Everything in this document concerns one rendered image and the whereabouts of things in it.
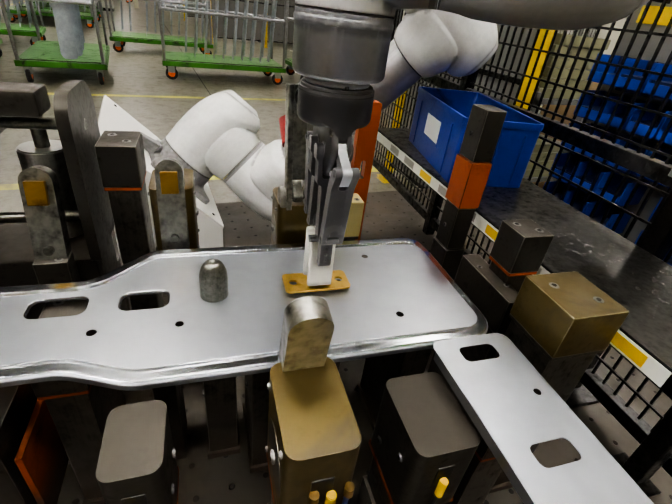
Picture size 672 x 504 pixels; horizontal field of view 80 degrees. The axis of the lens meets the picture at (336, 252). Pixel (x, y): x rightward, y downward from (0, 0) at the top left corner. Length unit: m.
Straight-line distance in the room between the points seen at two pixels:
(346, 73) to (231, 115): 0.75
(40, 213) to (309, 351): 0.41
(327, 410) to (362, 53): 0.29
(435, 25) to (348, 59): 0.54
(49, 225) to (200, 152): 0.56
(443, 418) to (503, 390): 0.07
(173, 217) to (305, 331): 0.35
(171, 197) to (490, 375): 0.46
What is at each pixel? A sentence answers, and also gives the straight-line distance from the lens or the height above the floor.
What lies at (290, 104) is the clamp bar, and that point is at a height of 1.19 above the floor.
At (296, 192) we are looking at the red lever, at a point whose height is 1.07.
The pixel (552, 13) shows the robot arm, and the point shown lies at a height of 1.32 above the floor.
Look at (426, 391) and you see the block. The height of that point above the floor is 0.98.
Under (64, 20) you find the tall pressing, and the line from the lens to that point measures 6.79.
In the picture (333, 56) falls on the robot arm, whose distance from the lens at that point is 0.38.
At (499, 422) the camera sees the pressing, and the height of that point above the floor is 1.00.
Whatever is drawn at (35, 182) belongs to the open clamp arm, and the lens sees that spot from 0.61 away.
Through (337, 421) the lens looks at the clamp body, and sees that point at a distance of 0.33.
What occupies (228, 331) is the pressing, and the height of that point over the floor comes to 1.00.
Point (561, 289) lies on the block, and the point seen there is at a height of 1.06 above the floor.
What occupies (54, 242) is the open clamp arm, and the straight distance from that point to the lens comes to 0.63.
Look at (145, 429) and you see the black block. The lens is 0.41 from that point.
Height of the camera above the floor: 1.31
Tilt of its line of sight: 32 degrees down
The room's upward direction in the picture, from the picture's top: 7 degrees clockwise
